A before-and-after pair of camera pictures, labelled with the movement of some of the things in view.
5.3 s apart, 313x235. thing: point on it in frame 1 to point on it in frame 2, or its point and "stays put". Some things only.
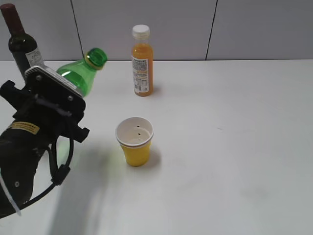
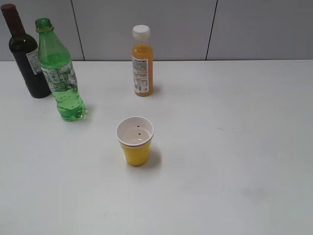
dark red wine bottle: [23, 46] stays put
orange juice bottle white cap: [142, 53] stays put
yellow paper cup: [134, 134] stays put
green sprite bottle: [80, 73] to [56, 67]
